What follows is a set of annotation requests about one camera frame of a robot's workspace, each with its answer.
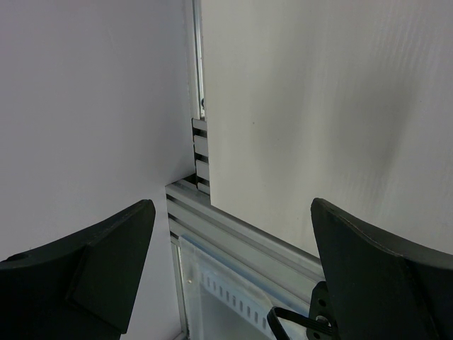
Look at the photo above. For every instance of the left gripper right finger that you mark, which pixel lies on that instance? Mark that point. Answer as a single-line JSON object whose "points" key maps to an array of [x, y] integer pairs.
{"points": [[381, 285]]}

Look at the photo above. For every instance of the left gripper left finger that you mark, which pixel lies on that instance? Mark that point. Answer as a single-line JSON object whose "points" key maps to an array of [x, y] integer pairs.
{"points": [[82, 286]]}

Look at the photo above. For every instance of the slotted cable duct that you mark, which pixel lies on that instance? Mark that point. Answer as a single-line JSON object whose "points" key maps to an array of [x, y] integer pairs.
{"points": [[240, 301]]}

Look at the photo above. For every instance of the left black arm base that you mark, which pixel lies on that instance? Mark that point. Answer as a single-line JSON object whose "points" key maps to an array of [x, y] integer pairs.
{"points": [[317, 321]]}

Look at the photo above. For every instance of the aluminium front rail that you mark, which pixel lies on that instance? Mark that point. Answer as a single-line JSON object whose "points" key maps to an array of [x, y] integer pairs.
{"points": [[270, 263]]}

